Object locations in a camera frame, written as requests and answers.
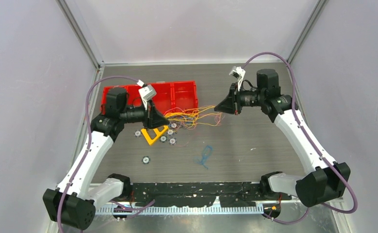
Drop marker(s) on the green 50 poker chip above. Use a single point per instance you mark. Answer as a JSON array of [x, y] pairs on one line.
[[163, 138]]

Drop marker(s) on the white slotted cable duct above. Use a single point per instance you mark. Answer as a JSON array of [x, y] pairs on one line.
[[215, 209]]

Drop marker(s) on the red plastic bin far left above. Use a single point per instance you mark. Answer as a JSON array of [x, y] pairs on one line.
[[105, 93]]

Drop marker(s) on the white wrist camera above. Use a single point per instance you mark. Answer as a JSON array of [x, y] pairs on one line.
[[146, 92], [238, 73]]

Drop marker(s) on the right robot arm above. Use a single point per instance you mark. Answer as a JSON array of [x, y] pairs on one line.
[[324, 178]]

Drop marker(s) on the red plastic bin far right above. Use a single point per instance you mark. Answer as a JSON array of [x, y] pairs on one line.
[[185, 95]]

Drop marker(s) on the blue 10 poker chip right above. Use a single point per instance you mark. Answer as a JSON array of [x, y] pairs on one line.
[[172, 141]]

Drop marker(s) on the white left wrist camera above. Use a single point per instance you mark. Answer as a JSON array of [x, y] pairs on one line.
[[146, 92]]

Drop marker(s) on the yellow plastic triangle frame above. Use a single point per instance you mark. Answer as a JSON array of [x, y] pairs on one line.
[[158, 132]]

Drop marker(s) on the red plastic bin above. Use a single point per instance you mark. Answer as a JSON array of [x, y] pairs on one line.
[[134, 98], [105, 93], [185, 95], [164, 99]]

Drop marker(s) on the blue 10 poker chip upper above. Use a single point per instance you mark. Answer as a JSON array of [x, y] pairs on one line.
[[170, 132]]

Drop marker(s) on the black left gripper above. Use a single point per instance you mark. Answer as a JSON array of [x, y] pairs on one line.
[[153, 118]]

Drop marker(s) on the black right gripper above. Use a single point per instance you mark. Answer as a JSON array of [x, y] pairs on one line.
[[231, 104]]

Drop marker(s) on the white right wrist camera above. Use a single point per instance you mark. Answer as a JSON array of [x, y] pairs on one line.
[[238, 73]]

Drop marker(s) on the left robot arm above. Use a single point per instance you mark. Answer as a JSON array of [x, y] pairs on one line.
[[72, 202]]

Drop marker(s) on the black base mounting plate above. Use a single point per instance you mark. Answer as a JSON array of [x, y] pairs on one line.
[[230, 194]]

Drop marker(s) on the aluminium frame rail left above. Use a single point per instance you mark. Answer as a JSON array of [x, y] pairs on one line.
[[91, 96]]

